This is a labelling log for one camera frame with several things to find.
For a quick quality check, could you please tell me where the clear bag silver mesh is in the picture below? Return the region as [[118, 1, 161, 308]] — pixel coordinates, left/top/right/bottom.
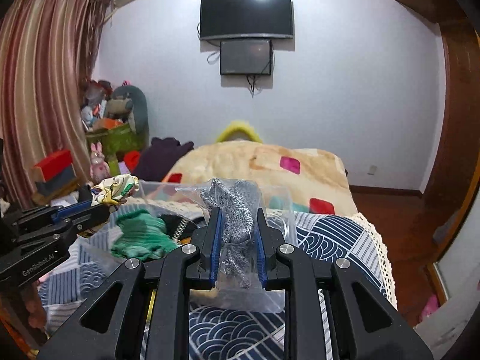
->
[[175, 176, 297, 314]]

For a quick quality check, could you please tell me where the red box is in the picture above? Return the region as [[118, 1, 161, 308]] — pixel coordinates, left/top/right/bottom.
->
[[31, 150, 72, 182]]

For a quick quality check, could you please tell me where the blue white patterned tablecloth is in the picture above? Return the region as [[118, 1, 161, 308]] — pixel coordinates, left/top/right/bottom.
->
[[38, 210, 404, 359]]

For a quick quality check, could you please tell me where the pink rabbit toy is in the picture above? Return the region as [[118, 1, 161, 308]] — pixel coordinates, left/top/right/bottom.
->
[[89, 141, 111, 185]]

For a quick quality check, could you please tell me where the green knitted cloth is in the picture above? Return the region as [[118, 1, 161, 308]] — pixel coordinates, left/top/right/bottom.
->
[[111, 209, 178, 262]]

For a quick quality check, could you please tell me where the clear plastic storage bin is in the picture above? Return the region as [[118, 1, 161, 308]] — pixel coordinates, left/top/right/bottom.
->
[[78, 181, 298, 313]]

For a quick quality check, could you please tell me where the green storage box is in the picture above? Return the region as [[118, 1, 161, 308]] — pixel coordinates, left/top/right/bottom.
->
[[85, 124, 146, 157]]

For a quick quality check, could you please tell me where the dark purple garment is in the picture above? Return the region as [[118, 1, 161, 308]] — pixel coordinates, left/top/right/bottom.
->
[[132, 137, 194, 181]]

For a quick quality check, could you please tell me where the brown wooden door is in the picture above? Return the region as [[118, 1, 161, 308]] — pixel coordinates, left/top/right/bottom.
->
[[420, 18, 480, 211]]

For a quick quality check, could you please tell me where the grey green plush toy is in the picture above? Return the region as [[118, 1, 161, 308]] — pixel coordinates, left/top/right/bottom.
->
[[105, 85, 149, 141]]

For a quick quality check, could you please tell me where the beige patchwork blanket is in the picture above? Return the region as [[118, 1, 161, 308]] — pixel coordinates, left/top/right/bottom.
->
[[163, 141, 357, 216]]

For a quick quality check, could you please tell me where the striped brown curtain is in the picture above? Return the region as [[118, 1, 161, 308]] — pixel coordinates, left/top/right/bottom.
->
[[1, 0, 111, 208]]

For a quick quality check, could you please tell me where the yellow plush headband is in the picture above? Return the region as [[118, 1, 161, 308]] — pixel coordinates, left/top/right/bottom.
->
[[216, 120, 263, 143]]

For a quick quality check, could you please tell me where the small wall monitor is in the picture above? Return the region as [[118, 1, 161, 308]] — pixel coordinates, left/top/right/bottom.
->
[[220, 39, 272, 76]]

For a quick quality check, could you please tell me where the large wall television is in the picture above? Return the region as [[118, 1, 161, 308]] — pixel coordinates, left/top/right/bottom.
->
[[199, 0, 294, 41]]

